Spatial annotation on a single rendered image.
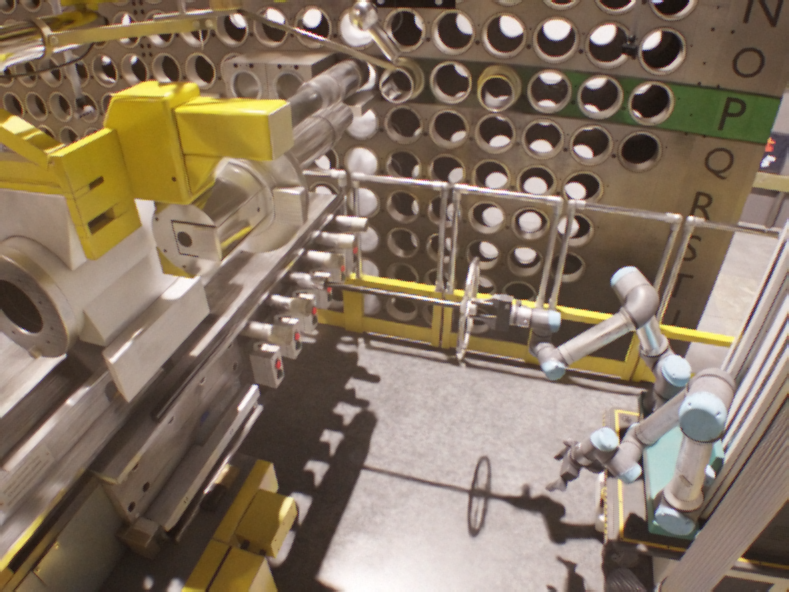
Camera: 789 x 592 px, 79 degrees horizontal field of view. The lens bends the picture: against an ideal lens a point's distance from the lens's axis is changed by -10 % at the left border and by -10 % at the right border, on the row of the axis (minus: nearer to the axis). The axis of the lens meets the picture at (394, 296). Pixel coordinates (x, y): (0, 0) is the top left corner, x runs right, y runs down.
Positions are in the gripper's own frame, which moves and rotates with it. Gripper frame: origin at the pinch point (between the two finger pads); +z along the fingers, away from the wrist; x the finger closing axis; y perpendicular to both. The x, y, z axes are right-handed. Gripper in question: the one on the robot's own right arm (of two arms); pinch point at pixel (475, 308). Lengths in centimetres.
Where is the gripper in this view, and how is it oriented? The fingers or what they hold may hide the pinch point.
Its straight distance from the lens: 200.6
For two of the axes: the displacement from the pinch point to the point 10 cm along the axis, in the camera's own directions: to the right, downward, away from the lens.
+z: -9.6, -1.6, 2.2
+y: -2.7, 4.4, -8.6
